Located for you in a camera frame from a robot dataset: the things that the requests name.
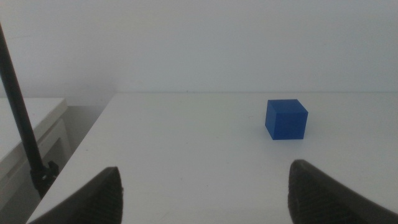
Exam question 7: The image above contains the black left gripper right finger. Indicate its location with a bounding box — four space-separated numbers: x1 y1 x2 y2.
287 159 398 224

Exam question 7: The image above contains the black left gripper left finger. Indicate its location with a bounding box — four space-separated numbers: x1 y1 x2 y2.
27 166 124 224

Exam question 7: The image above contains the blue cube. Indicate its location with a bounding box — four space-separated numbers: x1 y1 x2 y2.
264 99 309 141

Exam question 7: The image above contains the black pole clamp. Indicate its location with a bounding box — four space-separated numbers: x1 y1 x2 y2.
30 161 60 199

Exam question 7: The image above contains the white side cabinet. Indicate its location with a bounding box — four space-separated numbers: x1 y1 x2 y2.
0 98 72 212

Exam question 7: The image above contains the black stand pole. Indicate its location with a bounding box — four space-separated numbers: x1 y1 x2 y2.
0 22 46 175

